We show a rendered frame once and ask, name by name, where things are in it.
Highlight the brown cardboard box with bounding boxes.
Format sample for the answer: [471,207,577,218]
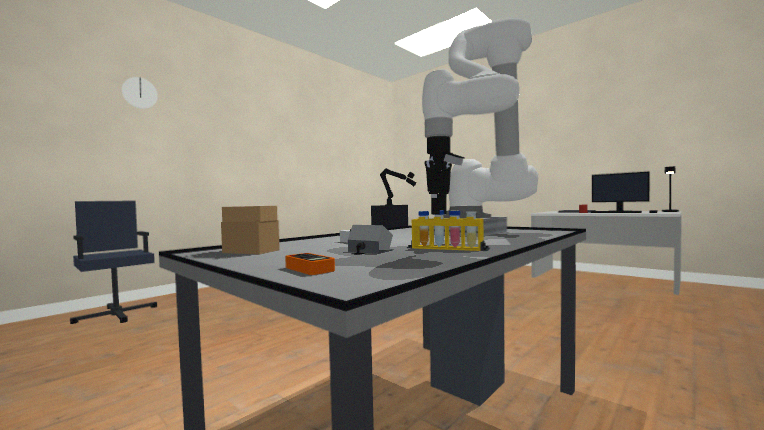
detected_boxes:
[221,206,280,254]

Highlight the yellow rack with four tubes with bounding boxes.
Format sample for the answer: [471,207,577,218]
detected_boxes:
[412,216,484,251]

